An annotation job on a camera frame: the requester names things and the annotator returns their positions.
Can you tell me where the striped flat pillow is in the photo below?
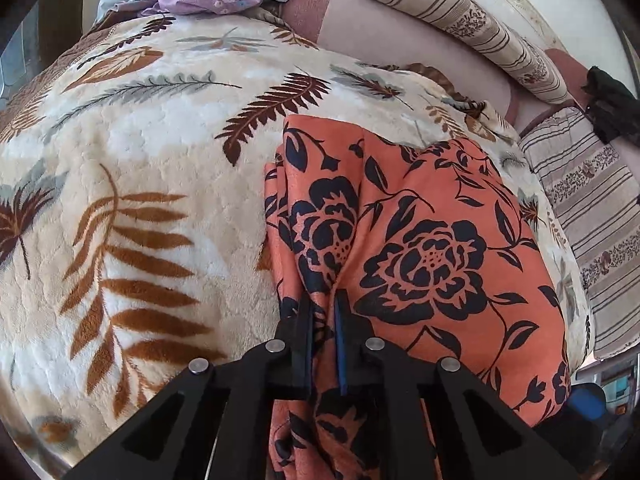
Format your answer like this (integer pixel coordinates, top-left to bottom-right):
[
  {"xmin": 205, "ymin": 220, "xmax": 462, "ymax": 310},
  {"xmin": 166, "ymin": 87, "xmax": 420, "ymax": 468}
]
[{"xmin": 520, "ymin": 107, "xmax": 640, "ymax": 361}]

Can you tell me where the orange black floral garment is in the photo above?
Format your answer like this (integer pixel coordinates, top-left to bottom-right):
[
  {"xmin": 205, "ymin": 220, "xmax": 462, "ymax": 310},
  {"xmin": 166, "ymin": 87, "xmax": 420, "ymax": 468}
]
[{"xmin": 262, "ymin": 115, "xmax": 573, "ymax": 480}]

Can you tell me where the cream leaf print blanket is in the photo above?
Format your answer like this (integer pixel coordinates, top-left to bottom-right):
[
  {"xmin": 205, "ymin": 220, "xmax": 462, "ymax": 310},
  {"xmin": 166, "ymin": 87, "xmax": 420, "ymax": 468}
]
[{"xmin": 0, "ymin": 12, "xmax": 593, "ymax": 466}]

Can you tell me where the pink bed sheet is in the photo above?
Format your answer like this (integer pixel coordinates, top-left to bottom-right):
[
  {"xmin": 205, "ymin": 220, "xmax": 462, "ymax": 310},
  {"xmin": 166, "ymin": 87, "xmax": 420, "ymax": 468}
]
[{"xmin": 280, "ymin": 0, "xmax": 586, "ymax": 136}]

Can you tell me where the black cloth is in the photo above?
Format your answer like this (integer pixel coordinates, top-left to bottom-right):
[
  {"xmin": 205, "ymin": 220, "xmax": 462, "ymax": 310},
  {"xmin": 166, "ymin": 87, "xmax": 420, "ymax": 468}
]
[{"xmin": 581, "ymin": 65, "xmax": 640, "ymax": 145}]

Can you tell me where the striped bolster pillow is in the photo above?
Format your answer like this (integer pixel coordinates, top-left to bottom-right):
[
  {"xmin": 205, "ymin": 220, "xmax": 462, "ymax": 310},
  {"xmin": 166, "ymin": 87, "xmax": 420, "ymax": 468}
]
[{"xmin": 352, "ymin": 0, "xmax": 571, "ymax": 106}]

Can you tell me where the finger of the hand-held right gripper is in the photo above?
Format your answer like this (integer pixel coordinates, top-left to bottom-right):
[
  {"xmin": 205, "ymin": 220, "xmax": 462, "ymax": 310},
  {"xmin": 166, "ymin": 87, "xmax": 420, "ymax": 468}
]
[{"xmin": 565, "ymin": 382, "xmax": 608, "ymax": 426}]

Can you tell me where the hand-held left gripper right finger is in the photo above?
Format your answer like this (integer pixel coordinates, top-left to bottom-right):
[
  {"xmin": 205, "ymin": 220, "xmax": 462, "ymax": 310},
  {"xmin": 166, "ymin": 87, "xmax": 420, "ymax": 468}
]
[{"xmin": 334, "ymin": 290, "xmax": 581, "ymax": 480}]

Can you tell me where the cream headboard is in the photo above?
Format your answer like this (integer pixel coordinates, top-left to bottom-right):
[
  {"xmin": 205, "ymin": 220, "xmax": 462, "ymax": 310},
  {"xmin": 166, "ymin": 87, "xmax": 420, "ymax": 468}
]
[{"xmin": 450, "ymin": 0, "xmax": 632, "ymax": 86}]

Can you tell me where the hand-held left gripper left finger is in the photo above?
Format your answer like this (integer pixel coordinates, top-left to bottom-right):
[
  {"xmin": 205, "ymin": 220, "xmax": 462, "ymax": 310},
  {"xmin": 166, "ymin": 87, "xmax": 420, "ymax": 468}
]
[{"xmin": 60, "ymin": 296, "xmax": 316, "ymax": 480}]

